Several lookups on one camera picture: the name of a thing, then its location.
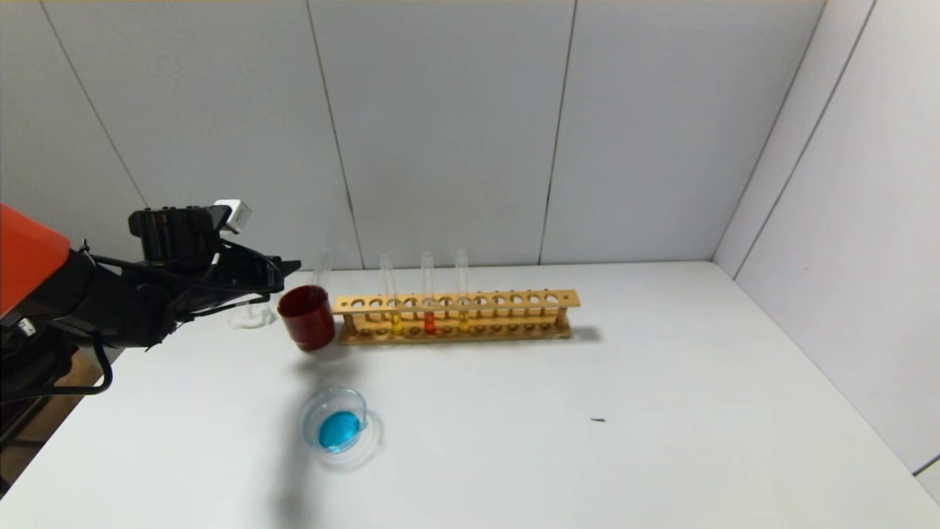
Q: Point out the wooden test tube rack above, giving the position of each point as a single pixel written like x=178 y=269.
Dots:
x=514 y=300

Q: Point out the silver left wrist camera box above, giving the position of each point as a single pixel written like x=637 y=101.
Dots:
x=235 y=215

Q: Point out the dark red plastic cup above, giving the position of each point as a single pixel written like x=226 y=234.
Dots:
x=308 y=323

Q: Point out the clear glass dish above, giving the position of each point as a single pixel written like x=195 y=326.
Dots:
x=339 y=430

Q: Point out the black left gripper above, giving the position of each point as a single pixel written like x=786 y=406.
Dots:
x=275 y=275

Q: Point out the red pigment test tube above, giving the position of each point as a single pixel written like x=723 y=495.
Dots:
x=429 y=323

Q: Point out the yellow pigment test tube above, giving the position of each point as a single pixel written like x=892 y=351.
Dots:
x=463 y=319
x=396 y=323

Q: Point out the crumpled white tissue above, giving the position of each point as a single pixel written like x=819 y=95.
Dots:
x=253 y=319

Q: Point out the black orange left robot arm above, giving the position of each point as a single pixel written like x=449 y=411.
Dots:
x=110 y=308

